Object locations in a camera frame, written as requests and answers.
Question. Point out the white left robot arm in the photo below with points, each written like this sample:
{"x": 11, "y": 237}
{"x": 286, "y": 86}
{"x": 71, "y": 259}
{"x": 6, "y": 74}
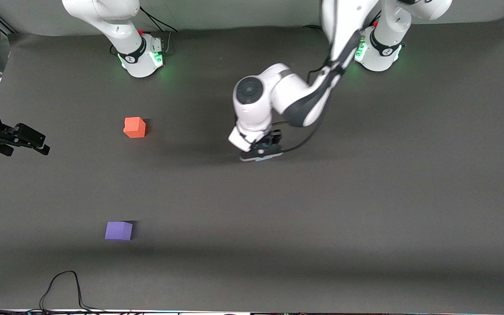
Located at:
{"x": 260, "y": 94}

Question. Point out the purple foam block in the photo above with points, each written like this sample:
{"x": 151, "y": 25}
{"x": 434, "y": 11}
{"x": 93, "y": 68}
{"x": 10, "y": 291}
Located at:
{"x": 118, "y": 231}

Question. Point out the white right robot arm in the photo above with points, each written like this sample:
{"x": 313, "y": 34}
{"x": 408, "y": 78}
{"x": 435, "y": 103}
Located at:
{"x": 134, "y": 52}

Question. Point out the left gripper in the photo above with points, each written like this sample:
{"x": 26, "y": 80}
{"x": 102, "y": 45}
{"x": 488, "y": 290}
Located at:
{"x": 272, "y": 138}

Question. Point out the light blue foam block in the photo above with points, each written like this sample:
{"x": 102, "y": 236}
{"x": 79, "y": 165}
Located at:
{"x": 264, "y": 159}

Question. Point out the orange foam block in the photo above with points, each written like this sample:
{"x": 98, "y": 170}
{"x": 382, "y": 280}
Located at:
{"x": 134, "y": 127}

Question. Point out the dark grey table mat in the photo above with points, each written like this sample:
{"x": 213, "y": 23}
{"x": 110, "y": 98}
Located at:
{"x": 252, "y": 210}

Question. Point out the aluminium frame rail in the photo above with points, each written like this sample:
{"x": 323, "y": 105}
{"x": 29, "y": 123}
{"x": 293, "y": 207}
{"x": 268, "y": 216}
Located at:
{"x": 6, "y": 25}

